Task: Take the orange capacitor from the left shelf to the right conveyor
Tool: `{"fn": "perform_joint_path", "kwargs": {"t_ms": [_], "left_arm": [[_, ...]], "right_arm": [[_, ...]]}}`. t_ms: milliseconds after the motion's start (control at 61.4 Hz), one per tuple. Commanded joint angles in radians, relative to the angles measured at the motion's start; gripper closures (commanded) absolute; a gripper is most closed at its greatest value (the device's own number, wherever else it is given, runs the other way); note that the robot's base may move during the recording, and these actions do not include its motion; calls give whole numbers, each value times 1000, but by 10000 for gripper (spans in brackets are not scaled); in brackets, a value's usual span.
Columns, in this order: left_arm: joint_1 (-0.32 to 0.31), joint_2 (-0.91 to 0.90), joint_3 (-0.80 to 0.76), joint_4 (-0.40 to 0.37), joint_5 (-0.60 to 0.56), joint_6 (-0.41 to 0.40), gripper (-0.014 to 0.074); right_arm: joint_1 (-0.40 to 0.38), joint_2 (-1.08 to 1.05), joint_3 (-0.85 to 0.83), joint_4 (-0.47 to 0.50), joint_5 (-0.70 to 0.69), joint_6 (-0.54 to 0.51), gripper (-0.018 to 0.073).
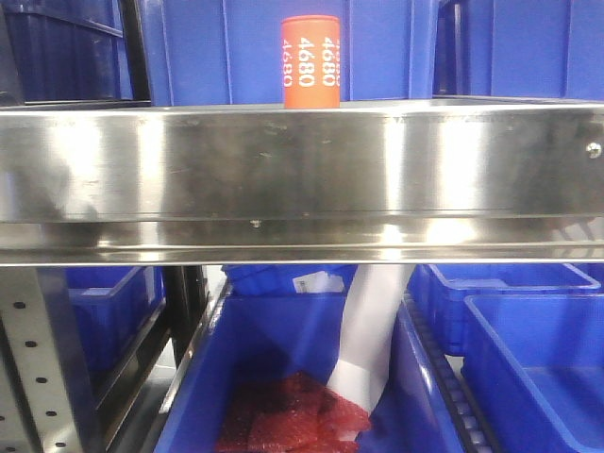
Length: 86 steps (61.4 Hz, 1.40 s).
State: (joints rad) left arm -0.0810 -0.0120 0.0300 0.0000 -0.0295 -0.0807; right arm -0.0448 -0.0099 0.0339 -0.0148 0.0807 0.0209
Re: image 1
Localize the blue bin lower right back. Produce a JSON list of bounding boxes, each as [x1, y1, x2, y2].
[[407, 263, 602, 356]]

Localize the red bubble wrap bags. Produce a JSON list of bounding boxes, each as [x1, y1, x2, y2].
[[213, 372, 372, 452]]

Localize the blue bin lower left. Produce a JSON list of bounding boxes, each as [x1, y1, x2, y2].
[[65, 266, 164, 377]]

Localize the blue bin lower right front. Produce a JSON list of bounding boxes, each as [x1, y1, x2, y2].
[[462, 294, 603, 452]]

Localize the blue crate upper right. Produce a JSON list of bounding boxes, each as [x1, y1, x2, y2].
[[433, 1, 603, 101]]

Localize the blue bin with red bags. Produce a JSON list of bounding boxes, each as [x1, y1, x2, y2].
[[155, 294, 463, 452]]

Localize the black shelf post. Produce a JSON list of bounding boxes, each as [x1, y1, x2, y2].
[[118, 0, 151, 101], [162, 265, 208, 366]]

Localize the orange cylindrical capacitor 4680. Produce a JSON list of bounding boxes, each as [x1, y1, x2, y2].
[[281, 15, 341, 109]]

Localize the black shelf post lower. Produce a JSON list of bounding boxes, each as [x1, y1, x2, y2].
[[162, 265, 208, 366]]

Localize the white paper strip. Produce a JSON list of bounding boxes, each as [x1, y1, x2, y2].
[[327, 264, 414, 412]]

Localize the dark blue crate upper left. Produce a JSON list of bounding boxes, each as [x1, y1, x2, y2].
[[1, 1, 132, 102]]

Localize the perforated steel shelf upright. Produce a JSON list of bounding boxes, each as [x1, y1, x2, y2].
[[1, 267, 106, 452]]

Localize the stainless steel shelf rail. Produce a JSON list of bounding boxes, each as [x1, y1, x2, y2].
[[1, 96, 603, 266]]

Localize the blue bin lower centre back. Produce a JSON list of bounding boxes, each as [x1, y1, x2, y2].
[[222, 263, 358, 296]]

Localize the black shelf post upper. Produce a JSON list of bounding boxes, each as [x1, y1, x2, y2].
[[118, 0, 151, 101]]

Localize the large blue crate upper centre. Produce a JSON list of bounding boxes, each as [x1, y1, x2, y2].
[[138, 1, 439, 106]]

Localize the black roller track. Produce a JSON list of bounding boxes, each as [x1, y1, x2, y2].
[[403, 291, 500, 452]]

